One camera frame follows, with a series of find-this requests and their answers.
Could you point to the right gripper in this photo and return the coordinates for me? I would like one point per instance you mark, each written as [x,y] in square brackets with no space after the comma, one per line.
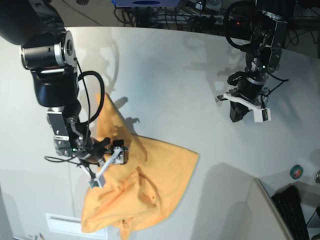
[92,151]

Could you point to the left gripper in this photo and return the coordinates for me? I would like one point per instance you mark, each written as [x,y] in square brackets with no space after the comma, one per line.
[249,85]

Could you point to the orange t-shirt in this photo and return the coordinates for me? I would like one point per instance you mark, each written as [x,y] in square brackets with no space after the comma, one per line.
[144,191]

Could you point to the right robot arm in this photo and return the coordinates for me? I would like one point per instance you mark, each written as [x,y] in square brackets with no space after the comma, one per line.
[47,51]

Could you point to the green tape roll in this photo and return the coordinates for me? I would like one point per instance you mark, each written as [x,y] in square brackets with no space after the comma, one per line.
[296,172]

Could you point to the black keyboard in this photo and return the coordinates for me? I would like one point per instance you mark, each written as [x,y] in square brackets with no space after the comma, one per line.
[288,204]

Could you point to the metal knob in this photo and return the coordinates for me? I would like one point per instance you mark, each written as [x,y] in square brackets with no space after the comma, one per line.
[317,177]

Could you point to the white partition panel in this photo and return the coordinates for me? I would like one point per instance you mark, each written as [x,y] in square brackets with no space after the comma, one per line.
[266,221]

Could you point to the white cable slot cover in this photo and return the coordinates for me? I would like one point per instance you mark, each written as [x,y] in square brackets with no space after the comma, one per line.
[72,226]

